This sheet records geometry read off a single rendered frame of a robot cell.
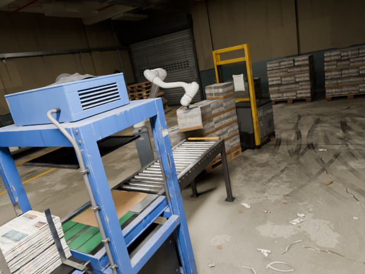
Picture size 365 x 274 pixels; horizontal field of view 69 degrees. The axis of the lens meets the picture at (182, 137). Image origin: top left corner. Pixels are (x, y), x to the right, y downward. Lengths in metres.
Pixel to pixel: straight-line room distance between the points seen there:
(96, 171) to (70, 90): 0.45
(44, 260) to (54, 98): 0.86
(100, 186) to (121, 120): 0.37
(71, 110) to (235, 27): 9.39
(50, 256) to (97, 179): 0.55
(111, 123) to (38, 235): 0.69
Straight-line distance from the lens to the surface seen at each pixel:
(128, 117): 1.52
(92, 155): 1.34
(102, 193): 1.40
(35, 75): 10.09
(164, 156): 1.81
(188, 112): 3.14
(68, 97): 1.49
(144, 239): 2.02
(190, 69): 11.31
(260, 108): 4.99
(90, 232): 1.93
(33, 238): 1.63
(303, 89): 8.50
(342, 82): 8.39
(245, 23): 10.44
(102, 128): 1.38
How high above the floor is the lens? 1.73
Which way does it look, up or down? 15 degrees down
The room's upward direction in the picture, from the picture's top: 11 degrees counter-clockwise
